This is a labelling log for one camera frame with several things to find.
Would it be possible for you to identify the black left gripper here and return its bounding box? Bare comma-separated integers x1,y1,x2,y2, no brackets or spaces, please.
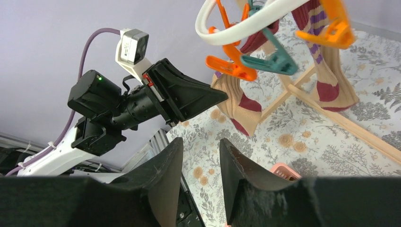
111,58,228,130

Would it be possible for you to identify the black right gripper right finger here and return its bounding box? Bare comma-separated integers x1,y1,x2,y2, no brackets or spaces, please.
219,138,401,227

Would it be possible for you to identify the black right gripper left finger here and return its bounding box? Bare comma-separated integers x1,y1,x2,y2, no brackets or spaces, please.
0,138,183,227

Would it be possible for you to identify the pink basket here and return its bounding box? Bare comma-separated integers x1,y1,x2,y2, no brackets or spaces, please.
270,163,302,181

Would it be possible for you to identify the beige maroon striped sock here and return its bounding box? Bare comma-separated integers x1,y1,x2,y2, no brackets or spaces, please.
210,71,262,136

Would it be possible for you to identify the white round clip hanger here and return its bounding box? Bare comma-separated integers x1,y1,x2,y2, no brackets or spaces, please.
194,0,356,83

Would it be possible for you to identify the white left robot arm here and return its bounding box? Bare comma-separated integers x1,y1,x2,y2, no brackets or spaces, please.
17,59,228,176

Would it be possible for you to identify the floral table mat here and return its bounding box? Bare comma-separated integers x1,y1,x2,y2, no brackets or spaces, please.
167,31,401,227

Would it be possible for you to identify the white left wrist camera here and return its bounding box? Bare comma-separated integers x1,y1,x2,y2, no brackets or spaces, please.
115,28,152,82

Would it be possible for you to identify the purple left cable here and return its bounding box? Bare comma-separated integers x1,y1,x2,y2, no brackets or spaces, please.
4,27,123,177

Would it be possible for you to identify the wooden rack frame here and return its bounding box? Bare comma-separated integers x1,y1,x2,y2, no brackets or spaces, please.
259,65,401,164

